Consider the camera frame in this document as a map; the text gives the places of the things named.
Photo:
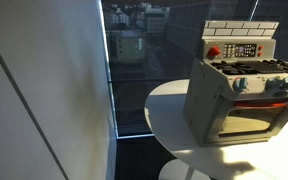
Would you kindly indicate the grey toy stove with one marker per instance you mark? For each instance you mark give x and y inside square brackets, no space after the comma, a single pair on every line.
[204,100]

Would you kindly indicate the green building outside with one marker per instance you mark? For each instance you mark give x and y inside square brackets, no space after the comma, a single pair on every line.
[129,46]

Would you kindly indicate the white building outside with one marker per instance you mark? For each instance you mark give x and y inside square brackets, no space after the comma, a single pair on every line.
[156,20]

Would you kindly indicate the large red knob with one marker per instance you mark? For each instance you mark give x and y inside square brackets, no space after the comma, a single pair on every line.
[213,51]

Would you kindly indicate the grey oven door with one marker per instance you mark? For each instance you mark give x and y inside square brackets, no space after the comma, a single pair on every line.
[217,136]

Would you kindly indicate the white round table base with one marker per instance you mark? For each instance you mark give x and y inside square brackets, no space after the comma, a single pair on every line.
[174,171]

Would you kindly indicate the black keypad display panel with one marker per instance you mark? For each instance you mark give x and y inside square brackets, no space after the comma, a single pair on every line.
[240,50]

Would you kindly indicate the black burner grate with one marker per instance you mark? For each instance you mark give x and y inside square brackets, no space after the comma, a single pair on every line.
[254,66]

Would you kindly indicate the white brick backsplash panel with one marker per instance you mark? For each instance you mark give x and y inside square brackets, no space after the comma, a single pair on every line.
[239,28]

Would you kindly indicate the window frame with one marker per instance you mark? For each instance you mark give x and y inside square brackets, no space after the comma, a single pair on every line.
[112,100]

